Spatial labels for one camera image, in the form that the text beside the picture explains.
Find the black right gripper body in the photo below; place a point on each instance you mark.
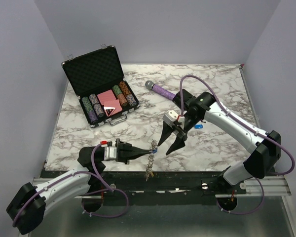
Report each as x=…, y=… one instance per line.
x=189, y=122

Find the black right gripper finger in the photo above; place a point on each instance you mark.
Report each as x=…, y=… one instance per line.
x=167, y=130
x=178, y=143

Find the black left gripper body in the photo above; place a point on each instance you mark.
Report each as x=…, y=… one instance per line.
x=119, y=145

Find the round metal key ring disc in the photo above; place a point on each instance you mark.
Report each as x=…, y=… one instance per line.
x=149, y=172

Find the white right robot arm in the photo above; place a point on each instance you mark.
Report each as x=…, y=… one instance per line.
x=263, y=147

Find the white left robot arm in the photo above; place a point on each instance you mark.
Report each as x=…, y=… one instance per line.
x=31, y=203

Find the purple glitter microphone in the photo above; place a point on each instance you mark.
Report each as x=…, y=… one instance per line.
x=159, y=90

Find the all in triangle button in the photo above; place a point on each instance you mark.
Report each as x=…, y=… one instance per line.
x=109, y=110

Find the red playing card deck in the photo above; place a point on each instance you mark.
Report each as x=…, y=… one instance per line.
x=108, y=98

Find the black poker chip case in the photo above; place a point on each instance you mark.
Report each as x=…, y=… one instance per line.
x=96, y=72

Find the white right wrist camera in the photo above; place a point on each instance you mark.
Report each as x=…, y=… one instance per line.
x=171, y=117

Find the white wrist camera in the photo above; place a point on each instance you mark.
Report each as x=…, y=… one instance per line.
x=110, y=150
x=171, y=117

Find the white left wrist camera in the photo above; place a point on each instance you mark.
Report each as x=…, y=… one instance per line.
x=110, y=150

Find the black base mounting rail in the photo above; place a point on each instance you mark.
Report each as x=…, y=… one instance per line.
x=164, y=188

